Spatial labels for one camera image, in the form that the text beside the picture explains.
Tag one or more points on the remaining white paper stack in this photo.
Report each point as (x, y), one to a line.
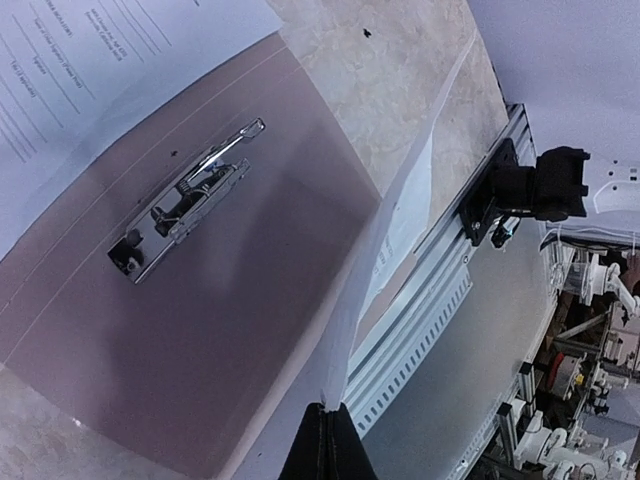
(316, 375)

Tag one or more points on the metal clip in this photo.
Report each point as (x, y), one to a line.
(180, 206)

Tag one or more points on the front aluminium rail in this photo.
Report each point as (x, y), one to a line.
(425, 384)

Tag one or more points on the white printed paper sheets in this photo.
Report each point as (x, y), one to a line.
(78, 75)

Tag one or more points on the translucent grey plastic sheet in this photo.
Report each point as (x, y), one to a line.
(185, 367)

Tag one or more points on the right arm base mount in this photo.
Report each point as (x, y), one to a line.
(478, 209)

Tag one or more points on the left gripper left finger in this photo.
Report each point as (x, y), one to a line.
(307, 457)

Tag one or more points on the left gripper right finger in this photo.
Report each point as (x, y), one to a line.
(347, 457)

